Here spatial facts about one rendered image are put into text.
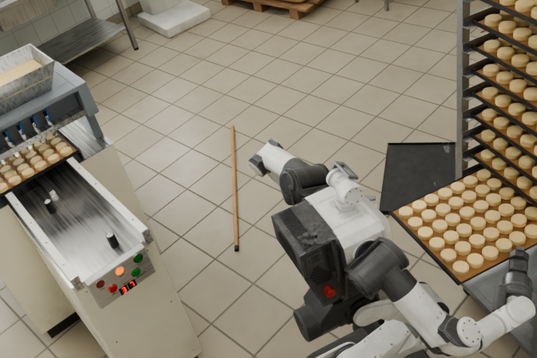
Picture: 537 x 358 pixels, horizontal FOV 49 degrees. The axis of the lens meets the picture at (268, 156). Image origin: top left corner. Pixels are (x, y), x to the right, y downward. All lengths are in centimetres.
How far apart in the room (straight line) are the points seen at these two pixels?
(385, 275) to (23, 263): 185
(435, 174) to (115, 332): 198
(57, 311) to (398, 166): 203
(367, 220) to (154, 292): 104
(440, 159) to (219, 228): 136
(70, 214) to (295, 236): 113
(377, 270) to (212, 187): 225
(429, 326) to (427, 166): 200
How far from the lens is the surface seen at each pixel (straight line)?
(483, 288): 281
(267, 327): 294
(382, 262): 163
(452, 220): 217
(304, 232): 174
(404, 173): 354
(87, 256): 234
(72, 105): 282
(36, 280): 306
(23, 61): 290
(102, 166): 290
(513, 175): 222
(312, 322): 201
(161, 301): 251
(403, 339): 233
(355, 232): 171
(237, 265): 322
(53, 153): 284
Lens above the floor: 233
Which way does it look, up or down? 37 degrees down
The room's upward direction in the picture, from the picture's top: 14 degrees counter-clockwise
